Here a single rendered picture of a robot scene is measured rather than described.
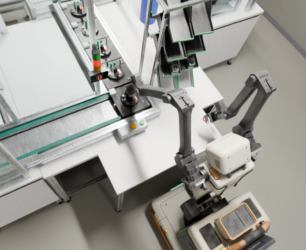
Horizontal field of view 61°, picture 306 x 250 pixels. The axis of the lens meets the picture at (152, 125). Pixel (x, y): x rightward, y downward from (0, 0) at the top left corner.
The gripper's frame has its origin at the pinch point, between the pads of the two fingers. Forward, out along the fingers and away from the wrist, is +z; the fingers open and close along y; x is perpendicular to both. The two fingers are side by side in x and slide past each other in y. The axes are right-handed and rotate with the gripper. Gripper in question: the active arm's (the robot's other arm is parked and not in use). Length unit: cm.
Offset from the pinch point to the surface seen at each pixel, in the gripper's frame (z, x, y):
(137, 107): 0.7, 15.7, -0.8
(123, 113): 0.5, 15.8, 10.0
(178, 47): -24.6, -17.8, -31.3
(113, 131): -2.0, 24.5, 21.5
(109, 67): 26.0, -15.8, 2.9
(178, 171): 48, 109, -38
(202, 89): 9, 23, -63
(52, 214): 59, 95, 88
